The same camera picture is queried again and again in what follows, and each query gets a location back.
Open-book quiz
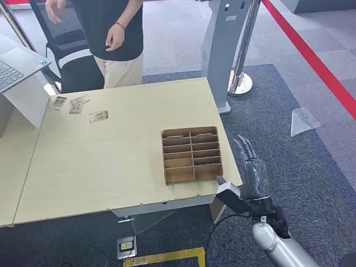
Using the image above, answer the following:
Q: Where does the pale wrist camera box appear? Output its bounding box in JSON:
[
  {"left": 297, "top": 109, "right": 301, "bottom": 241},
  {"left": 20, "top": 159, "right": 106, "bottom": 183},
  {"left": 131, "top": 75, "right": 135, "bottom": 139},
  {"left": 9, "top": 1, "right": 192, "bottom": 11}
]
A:
[{"left": 216, "top": 176, "right": 242, "bottom": 201}]

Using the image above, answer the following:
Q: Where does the person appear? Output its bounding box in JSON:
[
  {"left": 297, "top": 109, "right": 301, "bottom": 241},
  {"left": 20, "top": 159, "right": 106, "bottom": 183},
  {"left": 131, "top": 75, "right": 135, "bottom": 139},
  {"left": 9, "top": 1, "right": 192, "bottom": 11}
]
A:
[{"left": 45, "top": 0, "right": 144, "bottom": 90}]

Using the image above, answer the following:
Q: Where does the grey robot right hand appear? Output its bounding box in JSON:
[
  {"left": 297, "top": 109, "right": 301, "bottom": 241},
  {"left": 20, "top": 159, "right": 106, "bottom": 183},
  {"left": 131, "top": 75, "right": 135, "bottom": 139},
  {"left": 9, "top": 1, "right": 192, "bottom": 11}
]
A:
[{"left": 233, "top": 134, "right": 272, "bottom": 202}]

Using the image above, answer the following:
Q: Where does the clear plastic bag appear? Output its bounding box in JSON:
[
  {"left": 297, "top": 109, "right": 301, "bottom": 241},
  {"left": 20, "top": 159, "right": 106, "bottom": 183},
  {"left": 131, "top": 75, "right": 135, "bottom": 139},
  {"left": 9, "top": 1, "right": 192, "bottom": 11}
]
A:
[{"left": 290, "top": 106, "right": 322, "bottom": 138}]

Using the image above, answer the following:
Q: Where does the black slanted bar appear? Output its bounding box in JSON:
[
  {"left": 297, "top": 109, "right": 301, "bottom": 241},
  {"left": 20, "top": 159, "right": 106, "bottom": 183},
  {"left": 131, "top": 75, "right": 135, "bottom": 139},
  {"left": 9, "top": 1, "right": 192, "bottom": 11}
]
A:
[{"left": 0, "top": 0, "right": 38, "bottom": 53}]

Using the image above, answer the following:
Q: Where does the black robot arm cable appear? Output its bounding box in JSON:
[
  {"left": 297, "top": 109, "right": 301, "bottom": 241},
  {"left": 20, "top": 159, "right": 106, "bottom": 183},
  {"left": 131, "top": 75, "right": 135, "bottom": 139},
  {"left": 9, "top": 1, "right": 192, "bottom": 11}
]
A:
[{"left": 204, "top": 214, "right": 253, "bottom": 267}]

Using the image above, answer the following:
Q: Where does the black mesh office chair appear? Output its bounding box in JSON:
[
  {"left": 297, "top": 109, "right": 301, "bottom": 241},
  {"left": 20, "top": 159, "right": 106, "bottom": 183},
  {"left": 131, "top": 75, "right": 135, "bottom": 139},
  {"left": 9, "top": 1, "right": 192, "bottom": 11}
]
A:
[{"left": 29, "top": 0, "right": 105, "bottom": 95}]

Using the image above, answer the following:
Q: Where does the white laptop stand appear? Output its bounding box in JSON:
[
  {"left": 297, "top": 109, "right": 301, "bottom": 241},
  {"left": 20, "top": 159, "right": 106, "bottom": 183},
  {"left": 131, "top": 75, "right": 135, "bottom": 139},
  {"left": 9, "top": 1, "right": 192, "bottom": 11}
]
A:
[{"left": 0, "top": 75, "right": 51, "bottom": 138}]

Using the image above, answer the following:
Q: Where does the person's right hand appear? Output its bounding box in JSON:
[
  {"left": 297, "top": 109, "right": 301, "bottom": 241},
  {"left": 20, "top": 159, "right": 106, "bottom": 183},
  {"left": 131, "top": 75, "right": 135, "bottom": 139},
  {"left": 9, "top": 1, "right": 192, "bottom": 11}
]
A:
[{"left": 45, "top": 0, "right": 68, "bottom": 24}]

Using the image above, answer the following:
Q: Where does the silver laptop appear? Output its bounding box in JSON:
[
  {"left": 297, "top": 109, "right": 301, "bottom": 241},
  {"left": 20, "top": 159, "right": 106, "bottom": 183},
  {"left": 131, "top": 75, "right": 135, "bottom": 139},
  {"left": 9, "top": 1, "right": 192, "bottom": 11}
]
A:
[{"left": 0, "top": 46, "right": 53, "bottom": 95}]

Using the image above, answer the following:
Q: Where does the grey floor socket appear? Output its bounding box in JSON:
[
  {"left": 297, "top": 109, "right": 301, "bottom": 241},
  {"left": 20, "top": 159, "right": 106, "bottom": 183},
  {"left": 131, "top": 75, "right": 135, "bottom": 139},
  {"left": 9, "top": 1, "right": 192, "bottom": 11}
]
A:
[{"left": 116, "top": 236, "right": 138, "bottom": 260}]

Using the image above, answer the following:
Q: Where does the red barrier belt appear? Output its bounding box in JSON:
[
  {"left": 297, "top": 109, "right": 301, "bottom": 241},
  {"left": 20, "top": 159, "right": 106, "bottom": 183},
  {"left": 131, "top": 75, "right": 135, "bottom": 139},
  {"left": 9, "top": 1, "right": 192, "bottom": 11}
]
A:
[{"left": 261, "top": 0, "right": 356, "bottom": 121}]

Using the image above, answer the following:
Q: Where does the chrome stanchion post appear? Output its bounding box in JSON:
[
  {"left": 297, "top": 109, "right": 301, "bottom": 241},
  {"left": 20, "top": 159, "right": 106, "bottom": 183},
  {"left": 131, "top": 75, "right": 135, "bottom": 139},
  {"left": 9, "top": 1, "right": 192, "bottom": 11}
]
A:
[{"left": 228, "top": 0, "right": 261, "bottom": 97}]

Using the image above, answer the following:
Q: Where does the grey desk frame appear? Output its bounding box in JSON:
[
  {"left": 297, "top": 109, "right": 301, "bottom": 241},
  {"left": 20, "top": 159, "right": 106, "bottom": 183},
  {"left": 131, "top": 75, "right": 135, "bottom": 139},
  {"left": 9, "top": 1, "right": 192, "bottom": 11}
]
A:
[{"left": 110, "top": 194, "right": 228, "bottom": 224}]

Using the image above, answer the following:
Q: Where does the grey kiosk stand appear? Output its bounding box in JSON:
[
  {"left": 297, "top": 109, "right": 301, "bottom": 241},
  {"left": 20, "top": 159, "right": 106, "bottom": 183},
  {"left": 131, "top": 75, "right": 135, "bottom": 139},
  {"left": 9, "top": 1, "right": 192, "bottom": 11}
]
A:
[{"left": 200, "top": 0, "right": 253, "bottom": 115}]

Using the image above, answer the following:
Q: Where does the grey platform base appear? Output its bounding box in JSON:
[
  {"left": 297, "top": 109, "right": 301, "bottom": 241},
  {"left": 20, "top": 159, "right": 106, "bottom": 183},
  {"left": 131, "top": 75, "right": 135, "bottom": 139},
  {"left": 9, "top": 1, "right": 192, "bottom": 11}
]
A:
[{"left": 280, "top": 0, "right": 356, "bottom": 14}]

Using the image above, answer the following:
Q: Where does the person's left hand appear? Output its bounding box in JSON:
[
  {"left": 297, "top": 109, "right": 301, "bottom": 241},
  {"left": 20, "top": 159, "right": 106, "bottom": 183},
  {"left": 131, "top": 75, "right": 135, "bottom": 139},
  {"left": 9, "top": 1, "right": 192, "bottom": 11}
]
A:
[{"left": 105, "top": 22, "right": 125, "bottom": 52}]

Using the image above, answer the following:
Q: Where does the brown wooden card holder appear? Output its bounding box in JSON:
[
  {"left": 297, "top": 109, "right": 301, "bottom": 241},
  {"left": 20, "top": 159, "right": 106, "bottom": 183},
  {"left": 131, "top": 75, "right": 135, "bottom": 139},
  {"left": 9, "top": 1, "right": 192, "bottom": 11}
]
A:
[{"left": 161, "top": 126, "right": 224, "bottom": 186}]

